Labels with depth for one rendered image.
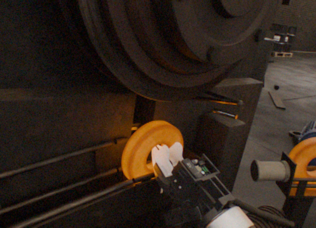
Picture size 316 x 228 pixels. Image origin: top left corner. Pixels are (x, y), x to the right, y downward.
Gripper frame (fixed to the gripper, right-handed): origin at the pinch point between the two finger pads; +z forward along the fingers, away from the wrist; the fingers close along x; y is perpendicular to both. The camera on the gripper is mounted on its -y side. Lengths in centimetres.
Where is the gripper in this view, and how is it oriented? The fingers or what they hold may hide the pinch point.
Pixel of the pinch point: (156, 151)
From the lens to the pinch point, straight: 67.7
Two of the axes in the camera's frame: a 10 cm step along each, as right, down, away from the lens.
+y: 3.4, -7.6, -5.5
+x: -7.7, 1.1, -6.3
